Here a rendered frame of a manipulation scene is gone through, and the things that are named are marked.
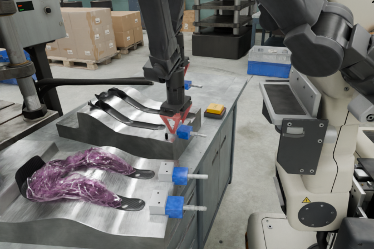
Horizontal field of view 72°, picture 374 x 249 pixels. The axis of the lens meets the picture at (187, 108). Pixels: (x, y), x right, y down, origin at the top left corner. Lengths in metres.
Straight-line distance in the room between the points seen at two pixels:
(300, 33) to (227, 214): 1.47
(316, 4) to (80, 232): 0.63
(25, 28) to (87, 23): 3.18
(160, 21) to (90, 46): 4.12
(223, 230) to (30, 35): 1.47
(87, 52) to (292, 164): 4.35
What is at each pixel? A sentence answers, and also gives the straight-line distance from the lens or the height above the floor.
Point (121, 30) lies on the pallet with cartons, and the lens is 5.41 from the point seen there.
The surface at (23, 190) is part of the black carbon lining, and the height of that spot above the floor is 0.87.
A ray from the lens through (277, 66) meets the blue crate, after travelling 3.98.
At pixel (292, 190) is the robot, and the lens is 0.81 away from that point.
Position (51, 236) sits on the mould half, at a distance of 0.71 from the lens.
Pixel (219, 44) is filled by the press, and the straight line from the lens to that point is 4.85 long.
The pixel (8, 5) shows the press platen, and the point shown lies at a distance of 1.24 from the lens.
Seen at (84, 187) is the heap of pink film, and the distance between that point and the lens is 0.67.
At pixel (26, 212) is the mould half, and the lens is 0.73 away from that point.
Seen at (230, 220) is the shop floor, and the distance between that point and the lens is 1.75.
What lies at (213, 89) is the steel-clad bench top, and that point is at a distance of 1.40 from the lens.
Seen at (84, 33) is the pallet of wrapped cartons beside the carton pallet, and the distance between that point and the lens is 4.69.
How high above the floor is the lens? 1.34
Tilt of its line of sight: 27 degrees down
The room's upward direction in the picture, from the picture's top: 2 degrees counter-clockwise
